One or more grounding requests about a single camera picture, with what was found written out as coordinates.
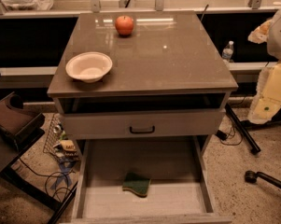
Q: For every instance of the wire mesh basket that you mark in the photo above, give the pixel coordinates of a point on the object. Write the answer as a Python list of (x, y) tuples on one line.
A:
[(57, 144)]

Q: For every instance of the red apple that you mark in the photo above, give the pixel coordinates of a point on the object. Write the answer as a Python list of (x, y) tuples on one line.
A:
[(124, 25)]

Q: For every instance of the dark brown chair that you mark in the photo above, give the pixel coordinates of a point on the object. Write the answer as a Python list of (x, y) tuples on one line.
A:
[(21, 128)]

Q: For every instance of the black drawer handle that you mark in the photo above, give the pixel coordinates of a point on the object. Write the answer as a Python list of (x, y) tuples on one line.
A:
[(147, 130)]

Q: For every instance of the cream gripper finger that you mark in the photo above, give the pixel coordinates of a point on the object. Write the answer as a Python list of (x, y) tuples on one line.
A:
[(261, 33)]

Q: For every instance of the clear water bottle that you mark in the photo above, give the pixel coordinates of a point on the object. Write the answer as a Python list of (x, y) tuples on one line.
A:
[(228, 52)]

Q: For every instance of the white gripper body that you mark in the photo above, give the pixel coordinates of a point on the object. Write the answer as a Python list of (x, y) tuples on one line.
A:
[(279, 36)]

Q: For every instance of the black chair caster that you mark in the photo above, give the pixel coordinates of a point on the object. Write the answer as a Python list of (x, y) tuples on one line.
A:
[(252, 177)]

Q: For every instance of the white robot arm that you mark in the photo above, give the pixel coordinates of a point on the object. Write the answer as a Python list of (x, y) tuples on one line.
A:
[(274, 38)]

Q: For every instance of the black table leg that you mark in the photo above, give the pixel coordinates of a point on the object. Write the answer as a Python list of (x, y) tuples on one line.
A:
[(255, 149)]

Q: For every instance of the green yellow sponge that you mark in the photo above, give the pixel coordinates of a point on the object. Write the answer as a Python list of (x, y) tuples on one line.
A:
[(136, 184)]

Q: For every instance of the open middle drawer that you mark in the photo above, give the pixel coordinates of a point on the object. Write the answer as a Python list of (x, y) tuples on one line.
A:
[(177, 194)]

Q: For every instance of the grey drawer cabinet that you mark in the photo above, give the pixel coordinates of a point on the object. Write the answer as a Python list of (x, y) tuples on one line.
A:
[(168, 63)]

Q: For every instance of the white bowl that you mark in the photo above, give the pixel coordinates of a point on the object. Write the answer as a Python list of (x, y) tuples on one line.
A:
[(89, 67)]

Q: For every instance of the closed top drawer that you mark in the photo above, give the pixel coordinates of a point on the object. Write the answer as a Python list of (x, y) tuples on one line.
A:
[(167, 123)]

